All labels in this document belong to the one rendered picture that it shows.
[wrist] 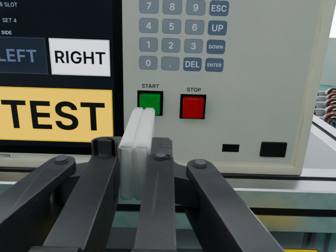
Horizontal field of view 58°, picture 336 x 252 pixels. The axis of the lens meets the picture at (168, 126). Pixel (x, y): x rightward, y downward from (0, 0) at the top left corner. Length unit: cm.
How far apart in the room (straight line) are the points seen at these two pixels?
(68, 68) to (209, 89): 12
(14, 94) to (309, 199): 28
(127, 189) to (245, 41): 17
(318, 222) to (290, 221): 3
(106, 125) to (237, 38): 14
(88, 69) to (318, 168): 25
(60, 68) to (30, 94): 4
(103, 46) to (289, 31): 15
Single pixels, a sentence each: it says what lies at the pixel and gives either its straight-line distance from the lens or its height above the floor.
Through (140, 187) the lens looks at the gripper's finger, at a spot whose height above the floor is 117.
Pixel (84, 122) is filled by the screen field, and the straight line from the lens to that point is 28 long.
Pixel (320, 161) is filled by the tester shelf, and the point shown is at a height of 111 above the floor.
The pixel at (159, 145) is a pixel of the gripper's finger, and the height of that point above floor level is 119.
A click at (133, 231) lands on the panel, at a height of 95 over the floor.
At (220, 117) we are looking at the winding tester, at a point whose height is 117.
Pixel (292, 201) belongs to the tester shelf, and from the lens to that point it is 30.
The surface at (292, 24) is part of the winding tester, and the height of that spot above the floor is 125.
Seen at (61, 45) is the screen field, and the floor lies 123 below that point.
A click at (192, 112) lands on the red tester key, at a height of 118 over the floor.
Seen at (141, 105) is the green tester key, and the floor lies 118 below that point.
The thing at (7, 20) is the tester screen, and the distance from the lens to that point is 29.
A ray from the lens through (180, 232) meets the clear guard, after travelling 30.
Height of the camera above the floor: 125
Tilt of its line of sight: 19 degrees down
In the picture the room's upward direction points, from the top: 2 degrees clockwise
